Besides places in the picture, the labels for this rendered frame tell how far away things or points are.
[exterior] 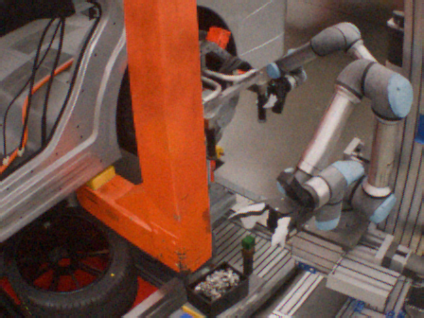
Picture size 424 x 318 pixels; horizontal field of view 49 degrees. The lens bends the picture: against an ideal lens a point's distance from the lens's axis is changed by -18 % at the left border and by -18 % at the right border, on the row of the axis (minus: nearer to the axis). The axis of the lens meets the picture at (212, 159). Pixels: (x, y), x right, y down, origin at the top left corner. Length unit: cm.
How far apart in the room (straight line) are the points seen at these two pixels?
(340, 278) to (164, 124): 78
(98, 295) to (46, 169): 54
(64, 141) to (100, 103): 21
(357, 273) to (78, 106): 124
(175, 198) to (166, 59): 50
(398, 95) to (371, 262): 69
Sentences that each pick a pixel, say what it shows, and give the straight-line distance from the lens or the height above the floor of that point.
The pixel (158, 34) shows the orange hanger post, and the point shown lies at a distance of 151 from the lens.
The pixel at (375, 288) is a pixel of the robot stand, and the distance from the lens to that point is 181.
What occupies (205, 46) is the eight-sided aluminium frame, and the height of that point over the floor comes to 112.
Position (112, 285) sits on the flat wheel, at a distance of 214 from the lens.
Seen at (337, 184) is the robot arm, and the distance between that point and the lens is 138.
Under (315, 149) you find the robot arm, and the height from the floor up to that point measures 123.
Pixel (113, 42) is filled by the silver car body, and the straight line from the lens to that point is 213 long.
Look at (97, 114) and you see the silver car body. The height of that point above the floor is 101.
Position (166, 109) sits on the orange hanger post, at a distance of 162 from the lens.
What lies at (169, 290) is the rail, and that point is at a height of 39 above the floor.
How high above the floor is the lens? 210
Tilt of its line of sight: 36 degrees down
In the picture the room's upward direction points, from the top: 3 degrees counter-clockwise
